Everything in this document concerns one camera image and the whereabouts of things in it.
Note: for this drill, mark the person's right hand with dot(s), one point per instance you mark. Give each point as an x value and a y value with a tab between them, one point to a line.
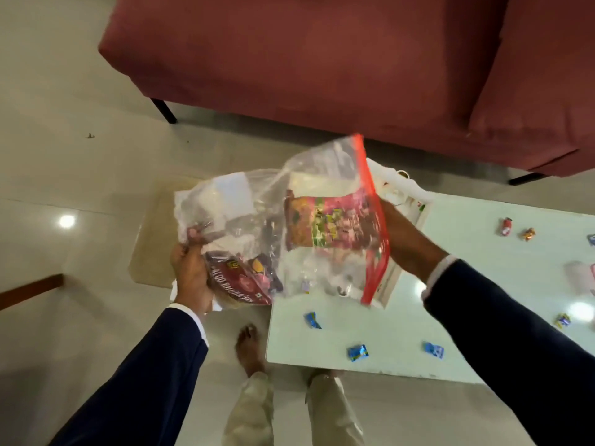
404	246

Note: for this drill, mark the red candy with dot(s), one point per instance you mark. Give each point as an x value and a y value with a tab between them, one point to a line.
506	226

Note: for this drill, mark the white printed tray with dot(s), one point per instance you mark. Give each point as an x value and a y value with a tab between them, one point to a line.
395	181

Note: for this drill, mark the yellow blue candy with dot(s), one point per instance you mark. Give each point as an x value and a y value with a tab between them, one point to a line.
562	320
304	286

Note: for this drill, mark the brown wooden chair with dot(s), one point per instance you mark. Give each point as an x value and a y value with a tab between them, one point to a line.
32	291

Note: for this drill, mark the red fabric sofa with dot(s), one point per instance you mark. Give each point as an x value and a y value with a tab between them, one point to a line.
279	55

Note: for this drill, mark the person's left leg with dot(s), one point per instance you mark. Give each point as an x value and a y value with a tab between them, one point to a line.
251	413

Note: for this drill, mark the person's leg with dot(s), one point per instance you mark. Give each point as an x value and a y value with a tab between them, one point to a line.
332	413
251	413

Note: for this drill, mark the clear zip bag red zipper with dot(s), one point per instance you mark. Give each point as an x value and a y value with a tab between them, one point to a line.
260	199

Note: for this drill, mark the red yellow snack packet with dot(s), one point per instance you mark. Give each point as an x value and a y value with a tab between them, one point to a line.
241	283

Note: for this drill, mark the clear container pink lid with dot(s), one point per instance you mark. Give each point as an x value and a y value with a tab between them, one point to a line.
581	276

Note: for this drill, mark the orange gold candy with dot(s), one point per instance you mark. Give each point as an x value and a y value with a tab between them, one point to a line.
528	234

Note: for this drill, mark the pink green snack packet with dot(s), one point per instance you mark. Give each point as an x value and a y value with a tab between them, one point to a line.
332	220

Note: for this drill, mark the person's left hand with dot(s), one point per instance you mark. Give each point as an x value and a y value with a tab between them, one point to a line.
190	274

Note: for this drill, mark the beige plastic stool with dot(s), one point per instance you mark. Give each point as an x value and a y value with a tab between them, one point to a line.
153	246

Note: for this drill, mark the person's right forearm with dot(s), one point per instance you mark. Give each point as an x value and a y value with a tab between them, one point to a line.
511	348

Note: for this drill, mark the person's left forearm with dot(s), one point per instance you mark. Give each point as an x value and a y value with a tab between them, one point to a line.
139	390

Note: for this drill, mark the person's right leg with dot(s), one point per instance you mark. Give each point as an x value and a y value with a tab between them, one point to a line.
332	413

